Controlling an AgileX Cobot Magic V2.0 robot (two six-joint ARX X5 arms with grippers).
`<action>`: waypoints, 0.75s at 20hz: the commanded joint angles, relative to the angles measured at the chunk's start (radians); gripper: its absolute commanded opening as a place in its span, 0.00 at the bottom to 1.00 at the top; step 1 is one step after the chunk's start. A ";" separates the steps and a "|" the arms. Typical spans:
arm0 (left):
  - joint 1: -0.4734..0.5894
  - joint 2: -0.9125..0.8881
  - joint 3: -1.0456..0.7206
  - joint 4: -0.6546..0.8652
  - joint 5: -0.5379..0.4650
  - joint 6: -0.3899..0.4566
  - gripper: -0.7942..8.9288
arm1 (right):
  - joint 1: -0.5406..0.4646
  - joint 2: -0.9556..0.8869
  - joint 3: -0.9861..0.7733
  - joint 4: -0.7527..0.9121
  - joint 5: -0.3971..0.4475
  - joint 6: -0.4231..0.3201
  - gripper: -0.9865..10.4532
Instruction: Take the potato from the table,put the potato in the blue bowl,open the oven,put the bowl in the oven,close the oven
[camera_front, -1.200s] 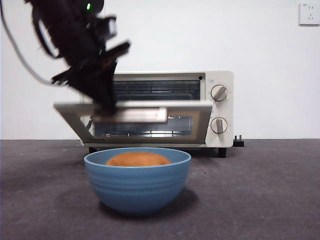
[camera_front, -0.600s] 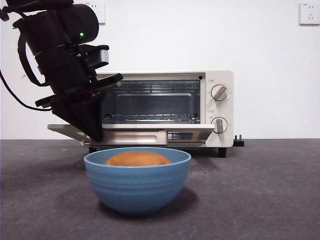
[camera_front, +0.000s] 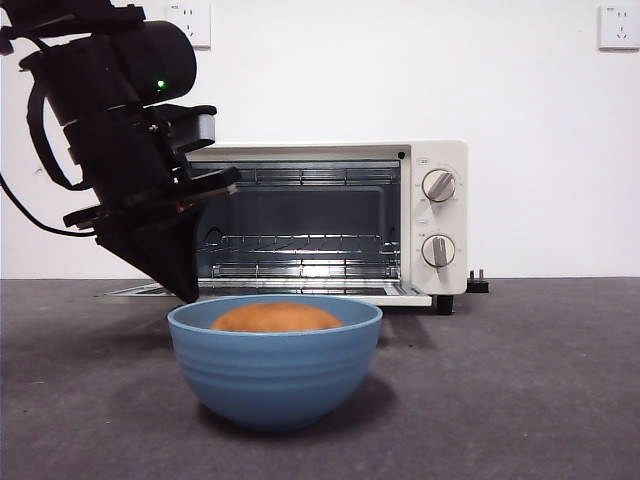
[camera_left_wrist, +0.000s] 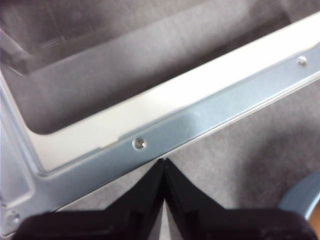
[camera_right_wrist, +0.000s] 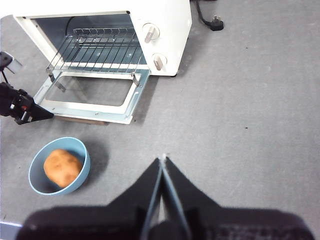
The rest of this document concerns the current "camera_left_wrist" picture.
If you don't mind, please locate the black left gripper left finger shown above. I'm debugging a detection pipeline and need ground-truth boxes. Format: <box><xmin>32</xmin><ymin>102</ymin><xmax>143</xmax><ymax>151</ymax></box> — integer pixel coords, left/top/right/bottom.
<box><xmin>17</xmin><ymin>158</ymin><xmax>167</xmax><ymax>240</ymax></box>

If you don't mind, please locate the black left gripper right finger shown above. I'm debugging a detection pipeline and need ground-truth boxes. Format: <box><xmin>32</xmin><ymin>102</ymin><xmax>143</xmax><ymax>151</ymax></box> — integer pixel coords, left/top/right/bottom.
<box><xmin>163</xmin><ymin>158</ymin><xmax>316</xmax><ymax>240</ymax></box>

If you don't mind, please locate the blue ribbed bowl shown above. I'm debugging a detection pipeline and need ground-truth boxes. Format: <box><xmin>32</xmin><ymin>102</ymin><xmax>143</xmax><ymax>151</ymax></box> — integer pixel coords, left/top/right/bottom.
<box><xmin>277</xmin><ymin>172</ymin><xmax>320</xmax><ymax>223</ymax></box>

